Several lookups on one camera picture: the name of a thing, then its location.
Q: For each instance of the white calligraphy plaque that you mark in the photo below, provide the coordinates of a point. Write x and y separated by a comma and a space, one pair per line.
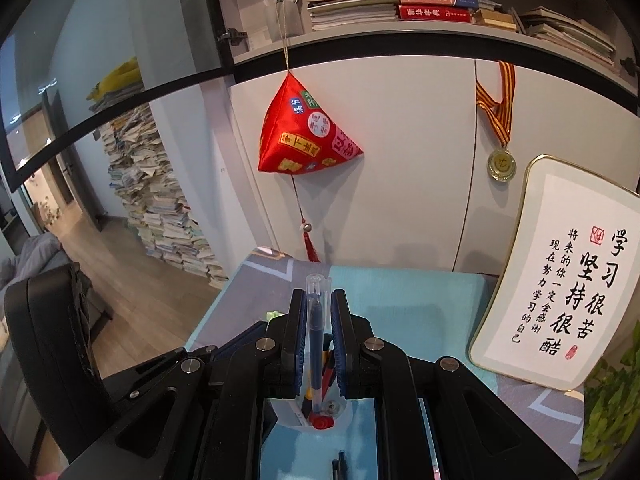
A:
550, 285

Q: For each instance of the pile of grey books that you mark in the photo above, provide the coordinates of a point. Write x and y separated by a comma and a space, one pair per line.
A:
570, 35

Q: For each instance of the red round plastic piece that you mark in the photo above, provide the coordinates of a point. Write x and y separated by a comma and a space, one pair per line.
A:
322, 422

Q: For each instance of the thick red book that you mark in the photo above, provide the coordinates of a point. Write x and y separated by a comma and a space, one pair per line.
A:
435, 12

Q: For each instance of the beige book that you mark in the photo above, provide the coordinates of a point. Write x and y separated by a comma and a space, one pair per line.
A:
495, 19

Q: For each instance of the blue pen with clear cap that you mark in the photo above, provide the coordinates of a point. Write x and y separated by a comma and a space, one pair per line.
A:
316, 340

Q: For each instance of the teal printed desk mat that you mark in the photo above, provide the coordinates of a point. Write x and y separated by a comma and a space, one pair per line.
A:
410, 310

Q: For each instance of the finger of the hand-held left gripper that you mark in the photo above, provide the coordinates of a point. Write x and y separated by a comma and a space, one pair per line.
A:
150, 367
240, 341

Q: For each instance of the pile of pale books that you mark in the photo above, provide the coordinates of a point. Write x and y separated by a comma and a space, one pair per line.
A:
350, 5

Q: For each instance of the frosted plastic cup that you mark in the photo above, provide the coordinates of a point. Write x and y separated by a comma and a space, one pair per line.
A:
287, 412

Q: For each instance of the blue book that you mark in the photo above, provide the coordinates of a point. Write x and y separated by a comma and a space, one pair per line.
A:
466, 3

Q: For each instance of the clear plastic box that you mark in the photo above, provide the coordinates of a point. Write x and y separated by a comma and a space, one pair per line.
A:
265, 25

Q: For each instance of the gold medal with striped ribbon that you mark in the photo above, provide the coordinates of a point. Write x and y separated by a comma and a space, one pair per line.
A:
501, 164

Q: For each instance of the green potted plant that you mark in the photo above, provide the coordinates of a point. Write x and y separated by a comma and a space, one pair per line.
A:
610, 410

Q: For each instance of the red pyramid hanging ornament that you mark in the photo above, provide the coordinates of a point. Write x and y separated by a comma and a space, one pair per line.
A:
305, 130

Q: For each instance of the grey cloth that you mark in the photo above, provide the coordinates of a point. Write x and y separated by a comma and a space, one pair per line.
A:
30, 255

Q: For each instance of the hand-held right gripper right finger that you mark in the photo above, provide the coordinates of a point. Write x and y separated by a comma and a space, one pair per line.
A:
336, 340

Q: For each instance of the white cabinet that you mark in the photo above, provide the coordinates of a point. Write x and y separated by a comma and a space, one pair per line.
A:
400, 160

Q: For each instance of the tall stack of books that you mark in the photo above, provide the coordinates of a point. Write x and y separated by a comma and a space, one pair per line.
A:
150, 200

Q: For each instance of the metal cabinet hinge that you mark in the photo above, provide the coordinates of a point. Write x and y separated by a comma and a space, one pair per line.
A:
232, 36

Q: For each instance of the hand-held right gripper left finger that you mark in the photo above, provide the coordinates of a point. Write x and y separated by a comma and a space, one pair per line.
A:
301, 340

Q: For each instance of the yellow plush toy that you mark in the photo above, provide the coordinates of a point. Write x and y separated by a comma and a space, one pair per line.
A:
120, 74

